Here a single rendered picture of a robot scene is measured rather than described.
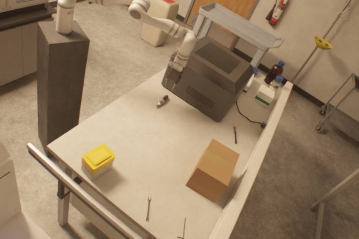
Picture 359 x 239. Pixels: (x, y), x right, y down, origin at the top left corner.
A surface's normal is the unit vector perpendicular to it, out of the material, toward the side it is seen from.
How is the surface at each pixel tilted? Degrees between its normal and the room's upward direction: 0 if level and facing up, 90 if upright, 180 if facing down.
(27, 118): 0
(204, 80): 90
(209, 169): 0
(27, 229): 0
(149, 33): 93
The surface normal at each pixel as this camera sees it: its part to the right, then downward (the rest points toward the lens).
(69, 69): 0.59, 0.66
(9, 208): 0.81, 0.55
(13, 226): 0.34, -0.73
